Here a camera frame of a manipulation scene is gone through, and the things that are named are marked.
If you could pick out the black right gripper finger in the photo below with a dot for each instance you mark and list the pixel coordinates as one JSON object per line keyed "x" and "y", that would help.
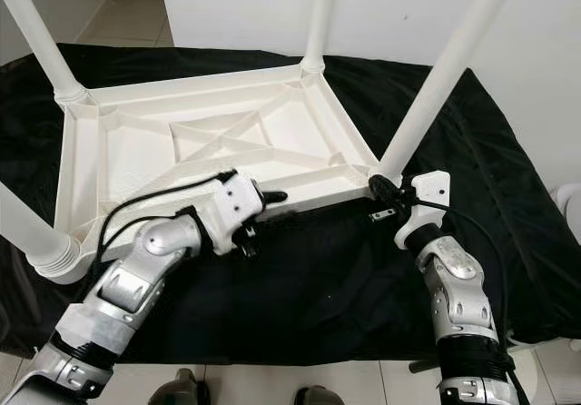
{"x": 383, "y": 187}

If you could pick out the white plastic children table top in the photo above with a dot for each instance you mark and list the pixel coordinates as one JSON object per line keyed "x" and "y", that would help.
{"x": 136, "y": 160}

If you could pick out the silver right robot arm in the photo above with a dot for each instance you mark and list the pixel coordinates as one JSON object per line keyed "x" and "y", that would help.
{"x": 454, "y": 282}

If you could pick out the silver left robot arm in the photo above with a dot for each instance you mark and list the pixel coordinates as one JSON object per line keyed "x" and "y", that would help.
{"x": 136, "y": 282}

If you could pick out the black cloth table cover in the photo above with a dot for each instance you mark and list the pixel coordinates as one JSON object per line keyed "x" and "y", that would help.
{"x": 327, "y": 287}

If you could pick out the grey robot left leg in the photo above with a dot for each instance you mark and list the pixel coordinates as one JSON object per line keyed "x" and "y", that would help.
{"x": 180, "y": 392}

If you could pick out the grey robot leg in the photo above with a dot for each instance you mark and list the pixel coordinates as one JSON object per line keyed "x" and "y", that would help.
{"x": 320, "y": 396}
{"x": 180, "y": 392}

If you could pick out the grey robot right leg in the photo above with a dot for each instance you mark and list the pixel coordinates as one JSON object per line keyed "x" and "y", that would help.
{"x": 320, "y": 396}

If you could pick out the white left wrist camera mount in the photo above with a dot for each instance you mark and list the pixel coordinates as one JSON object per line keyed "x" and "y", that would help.
{"x": 236, "y": 203}

